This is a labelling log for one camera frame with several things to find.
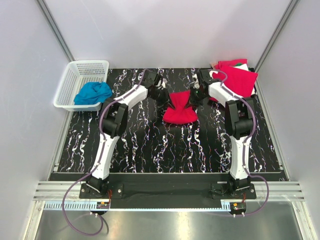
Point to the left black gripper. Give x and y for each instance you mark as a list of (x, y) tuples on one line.
[(166, 99)]

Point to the aluminium front rail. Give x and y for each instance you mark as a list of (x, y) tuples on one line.
[(58, 194)]

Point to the right aluminium corner post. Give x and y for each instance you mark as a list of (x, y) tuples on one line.
[(277, 31)]

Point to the right small controller board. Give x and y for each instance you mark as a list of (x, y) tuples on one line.
[(239, 206)]

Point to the small controller board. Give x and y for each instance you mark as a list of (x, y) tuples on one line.
[(103, 205), (239, 206)]

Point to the left small controller board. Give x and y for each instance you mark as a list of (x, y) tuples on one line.
[(103, 205)]

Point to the stack of folded shirts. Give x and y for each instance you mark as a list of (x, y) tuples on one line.
[(233, 63)]

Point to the blue crumpled t-shirt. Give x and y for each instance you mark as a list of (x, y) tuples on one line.
[(93, 93)]

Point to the aluminium corner post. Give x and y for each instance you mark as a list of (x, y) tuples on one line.
[(277, 31), (55, 29)]

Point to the folded red t-shirt on stack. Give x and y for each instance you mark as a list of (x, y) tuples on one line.
[(240, 80)]

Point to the red t-shirt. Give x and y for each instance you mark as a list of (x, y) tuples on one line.
[(180, 115), (240, 80)]

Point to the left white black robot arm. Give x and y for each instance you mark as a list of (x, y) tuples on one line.
[(113, 123)]

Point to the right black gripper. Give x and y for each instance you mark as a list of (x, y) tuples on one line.
[(194, 102)]

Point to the white plastic basket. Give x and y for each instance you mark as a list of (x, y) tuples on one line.
[(76, 75)]

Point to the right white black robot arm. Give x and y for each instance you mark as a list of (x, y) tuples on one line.
[(239, 122)]

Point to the left aluminium corner post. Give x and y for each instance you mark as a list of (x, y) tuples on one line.
[(55, 29)]

